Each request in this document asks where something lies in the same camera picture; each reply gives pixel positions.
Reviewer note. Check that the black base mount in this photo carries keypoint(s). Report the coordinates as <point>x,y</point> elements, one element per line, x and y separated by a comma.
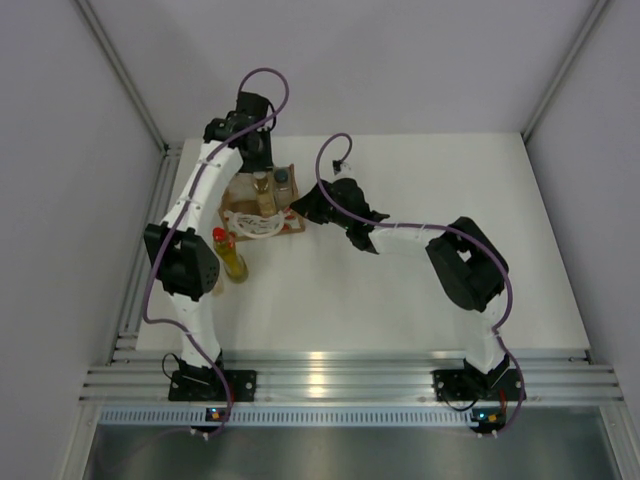
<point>204,385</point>
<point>452,389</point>

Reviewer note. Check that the white cap amber bottle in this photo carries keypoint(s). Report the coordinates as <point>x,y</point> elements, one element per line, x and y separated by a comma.
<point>218,287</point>
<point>264,196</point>

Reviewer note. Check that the aluminium frame post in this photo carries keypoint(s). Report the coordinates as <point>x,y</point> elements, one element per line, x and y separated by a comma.
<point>571,54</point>
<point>92,21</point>

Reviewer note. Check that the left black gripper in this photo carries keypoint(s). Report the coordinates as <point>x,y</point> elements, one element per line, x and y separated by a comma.
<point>264,162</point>

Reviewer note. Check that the right aluminium frame post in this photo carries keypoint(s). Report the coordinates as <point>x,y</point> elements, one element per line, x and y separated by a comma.
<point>571,54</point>

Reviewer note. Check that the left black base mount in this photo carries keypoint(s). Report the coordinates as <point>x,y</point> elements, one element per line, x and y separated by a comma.
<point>204,385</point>

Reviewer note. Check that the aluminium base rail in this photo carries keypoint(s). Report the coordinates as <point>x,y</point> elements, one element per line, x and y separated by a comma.
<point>551,378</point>

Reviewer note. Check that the left aluminium frame post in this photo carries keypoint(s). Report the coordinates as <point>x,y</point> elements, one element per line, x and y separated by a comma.
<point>92,21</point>

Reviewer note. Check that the red cap yellow bottle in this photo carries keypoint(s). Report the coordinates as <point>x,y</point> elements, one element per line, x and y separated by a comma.
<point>233,263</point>

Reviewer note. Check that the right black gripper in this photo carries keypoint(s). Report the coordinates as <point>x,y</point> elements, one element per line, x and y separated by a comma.
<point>309,206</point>

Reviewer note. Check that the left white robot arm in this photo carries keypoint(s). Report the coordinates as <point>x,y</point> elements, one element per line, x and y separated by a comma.
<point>179,248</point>

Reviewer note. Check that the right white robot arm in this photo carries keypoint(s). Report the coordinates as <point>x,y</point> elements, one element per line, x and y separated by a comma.
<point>472,273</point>

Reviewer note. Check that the grey cap clear jar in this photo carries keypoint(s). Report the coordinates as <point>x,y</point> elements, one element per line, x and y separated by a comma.
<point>282,187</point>

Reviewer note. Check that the white slotted cable duct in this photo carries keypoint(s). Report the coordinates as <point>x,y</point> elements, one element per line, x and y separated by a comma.
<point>257,416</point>

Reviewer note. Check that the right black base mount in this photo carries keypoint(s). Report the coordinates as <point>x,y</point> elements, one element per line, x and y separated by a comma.
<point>452,389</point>

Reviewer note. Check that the burlap watermelon canvas bag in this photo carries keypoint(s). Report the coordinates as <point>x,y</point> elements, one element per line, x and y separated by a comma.
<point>241,217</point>

